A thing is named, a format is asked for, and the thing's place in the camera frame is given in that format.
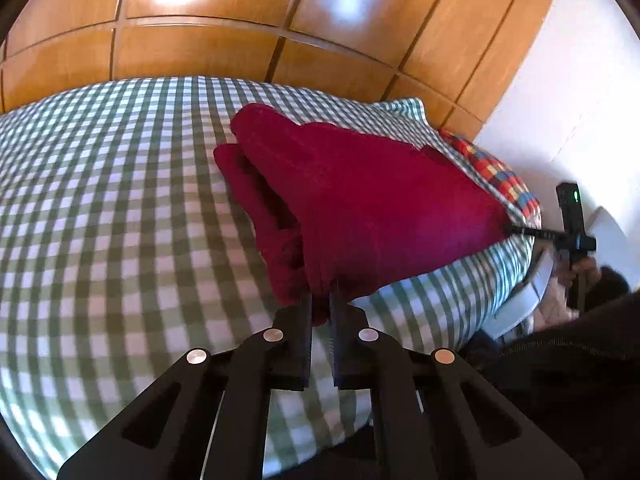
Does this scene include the person's dark clothing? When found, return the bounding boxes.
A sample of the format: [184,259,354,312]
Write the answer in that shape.
[462,266,640,480]

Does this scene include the multicolour checked pillow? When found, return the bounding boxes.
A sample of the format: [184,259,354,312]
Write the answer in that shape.
[439,128,542,221]

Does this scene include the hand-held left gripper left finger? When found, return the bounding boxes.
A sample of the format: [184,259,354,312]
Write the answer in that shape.
[56,293,315,480]

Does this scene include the white bed frame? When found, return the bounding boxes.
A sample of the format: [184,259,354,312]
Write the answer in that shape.
[482,247,557,341]

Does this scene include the person's right hand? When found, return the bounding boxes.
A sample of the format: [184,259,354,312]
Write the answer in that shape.
[560,256,603,306]

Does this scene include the wooden wardrobe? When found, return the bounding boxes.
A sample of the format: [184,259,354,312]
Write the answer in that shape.
[0,0,566,141]

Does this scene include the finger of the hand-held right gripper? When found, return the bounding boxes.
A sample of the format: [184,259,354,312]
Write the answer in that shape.
[504,224,568,242]

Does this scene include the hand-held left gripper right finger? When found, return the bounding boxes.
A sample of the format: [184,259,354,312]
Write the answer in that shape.
[329,282,585,480]

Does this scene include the green checked bed sheet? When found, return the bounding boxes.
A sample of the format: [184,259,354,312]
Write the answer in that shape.
[0,76,543,478]

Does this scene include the dark red pants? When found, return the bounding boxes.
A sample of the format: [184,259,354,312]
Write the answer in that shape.
[213,103,512,323]

